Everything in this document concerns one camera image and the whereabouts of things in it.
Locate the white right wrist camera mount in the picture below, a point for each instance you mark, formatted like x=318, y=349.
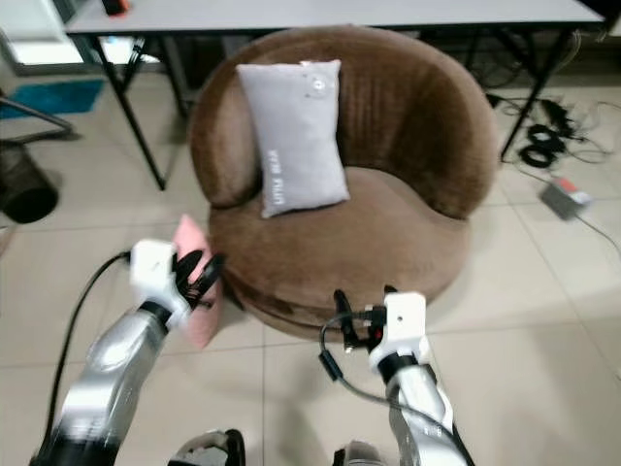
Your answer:
x=406, y=320

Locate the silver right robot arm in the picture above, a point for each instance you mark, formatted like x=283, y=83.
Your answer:
x=422, y=403

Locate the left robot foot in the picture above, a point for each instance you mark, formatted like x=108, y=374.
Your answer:
x=209, y=449

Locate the blue floor mat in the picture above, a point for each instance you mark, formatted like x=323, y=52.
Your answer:
x=58, y=97

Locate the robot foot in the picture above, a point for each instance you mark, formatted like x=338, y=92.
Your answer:
x=359, y=454
x=209, y=449

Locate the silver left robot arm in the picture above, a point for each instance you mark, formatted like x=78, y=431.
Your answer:
x=107, y=388

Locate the grey metal tube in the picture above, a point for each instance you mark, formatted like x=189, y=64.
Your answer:
x=44, y=115

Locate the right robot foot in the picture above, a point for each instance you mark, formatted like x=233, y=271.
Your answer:
x=359, y=454

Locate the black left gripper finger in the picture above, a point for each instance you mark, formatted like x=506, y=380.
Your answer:
x=190, y=272
x=213, y=274

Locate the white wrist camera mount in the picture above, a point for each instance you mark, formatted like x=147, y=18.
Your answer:
x=406, y=320
x=150, y=264

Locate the black cylindrical bin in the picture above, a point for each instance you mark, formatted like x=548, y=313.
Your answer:
x=27, y=189

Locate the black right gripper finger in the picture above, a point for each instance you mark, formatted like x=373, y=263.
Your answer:
x=343, y=309
x=389, y=295

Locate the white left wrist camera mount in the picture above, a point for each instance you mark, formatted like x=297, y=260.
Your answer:
x=150, y=264

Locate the grey table with black legs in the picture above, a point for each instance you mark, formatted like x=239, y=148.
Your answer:
x=349, y=12

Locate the brown round sofa chair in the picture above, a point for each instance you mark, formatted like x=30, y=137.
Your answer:
x=359, y=243

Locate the grey power strip box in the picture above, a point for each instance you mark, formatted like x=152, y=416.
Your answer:
x=565, y=197

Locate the pink pillow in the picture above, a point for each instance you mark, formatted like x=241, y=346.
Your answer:
x=202, y=325

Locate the grey printed pillow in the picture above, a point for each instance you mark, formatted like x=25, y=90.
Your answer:
x=291, y=136

